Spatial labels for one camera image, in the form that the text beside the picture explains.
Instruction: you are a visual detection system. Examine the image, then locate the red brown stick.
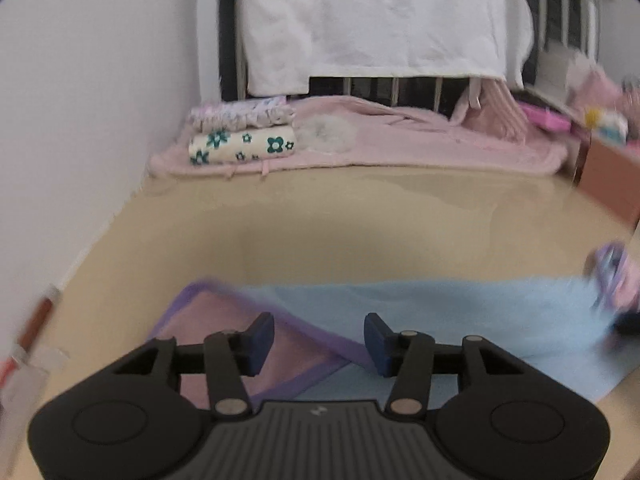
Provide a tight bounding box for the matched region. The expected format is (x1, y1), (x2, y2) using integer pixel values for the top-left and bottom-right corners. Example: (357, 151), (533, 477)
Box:
(0, 284), (63, 386)

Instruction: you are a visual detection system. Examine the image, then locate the clear plastic wrapper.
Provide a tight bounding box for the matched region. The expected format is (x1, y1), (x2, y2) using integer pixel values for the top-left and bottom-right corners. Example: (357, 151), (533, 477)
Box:
(0, 342), (71, 413)

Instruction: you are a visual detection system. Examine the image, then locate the pink fleece blanket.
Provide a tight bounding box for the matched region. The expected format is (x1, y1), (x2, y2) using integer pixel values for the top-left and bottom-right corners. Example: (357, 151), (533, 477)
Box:
(150, 80), (568, 178)

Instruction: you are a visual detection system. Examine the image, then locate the yellow plush toy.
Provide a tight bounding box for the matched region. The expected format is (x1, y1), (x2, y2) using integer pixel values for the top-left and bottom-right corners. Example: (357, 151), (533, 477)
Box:
(585, 107), (628, 146)

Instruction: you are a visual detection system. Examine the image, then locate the pink box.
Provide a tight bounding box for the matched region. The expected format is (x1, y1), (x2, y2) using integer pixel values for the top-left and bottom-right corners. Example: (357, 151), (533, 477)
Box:
(570, 67), (626, 116)

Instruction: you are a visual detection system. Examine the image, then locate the flat pink case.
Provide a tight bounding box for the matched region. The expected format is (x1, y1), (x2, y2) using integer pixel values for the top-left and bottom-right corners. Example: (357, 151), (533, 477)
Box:
(517, 102), (571, 133)

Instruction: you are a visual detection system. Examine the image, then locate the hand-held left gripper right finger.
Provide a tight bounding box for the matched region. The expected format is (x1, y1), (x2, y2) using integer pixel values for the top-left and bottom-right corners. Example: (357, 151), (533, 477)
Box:
(365, 312), (528, 418)

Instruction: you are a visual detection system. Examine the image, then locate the stack of white boxes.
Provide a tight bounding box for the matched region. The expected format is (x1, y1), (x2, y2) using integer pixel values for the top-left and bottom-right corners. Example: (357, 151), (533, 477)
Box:
(537, 45), (591, 101)

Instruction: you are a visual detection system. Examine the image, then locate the blue pink purple-trimmed cloth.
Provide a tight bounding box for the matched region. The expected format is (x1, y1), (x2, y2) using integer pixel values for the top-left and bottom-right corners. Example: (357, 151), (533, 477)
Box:
(150, 242), (640, 411)

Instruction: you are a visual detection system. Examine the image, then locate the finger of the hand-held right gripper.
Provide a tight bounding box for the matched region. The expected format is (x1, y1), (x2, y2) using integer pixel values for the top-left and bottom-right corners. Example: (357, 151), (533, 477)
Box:
(614, 307), (640, 335)

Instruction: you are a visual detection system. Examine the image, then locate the black metal bed frame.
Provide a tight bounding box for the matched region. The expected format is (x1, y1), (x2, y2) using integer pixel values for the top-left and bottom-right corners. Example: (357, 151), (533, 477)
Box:
(217, 0), (616, 111)

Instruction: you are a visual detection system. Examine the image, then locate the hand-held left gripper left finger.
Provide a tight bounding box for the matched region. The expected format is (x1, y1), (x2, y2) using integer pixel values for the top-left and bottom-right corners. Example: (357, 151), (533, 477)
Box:
(112, 312), (275, 418)

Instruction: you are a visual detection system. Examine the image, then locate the grey fluffy pompom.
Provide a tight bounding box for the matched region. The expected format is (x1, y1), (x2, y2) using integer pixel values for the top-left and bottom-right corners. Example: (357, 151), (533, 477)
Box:
(300, 115), (356, 153)

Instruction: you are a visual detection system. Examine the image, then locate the pink ruffled folded cloth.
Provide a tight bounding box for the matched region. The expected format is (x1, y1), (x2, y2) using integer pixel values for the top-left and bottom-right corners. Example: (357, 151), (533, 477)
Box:
(189, 97), (296, 133)

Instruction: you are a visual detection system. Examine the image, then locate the cream floral folded cloth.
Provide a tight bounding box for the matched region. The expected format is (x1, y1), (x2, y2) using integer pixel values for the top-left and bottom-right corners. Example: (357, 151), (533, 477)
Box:
(188, 126), (297, 166)

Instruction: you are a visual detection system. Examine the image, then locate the brown cabinet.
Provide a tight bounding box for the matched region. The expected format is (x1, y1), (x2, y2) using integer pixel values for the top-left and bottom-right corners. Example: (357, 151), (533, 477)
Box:
(575, 132), (640, 231)

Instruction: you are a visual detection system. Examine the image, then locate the white hanging towel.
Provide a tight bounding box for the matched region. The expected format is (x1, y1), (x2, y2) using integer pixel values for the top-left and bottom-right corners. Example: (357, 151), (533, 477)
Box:
(239, 0), (533, 96)

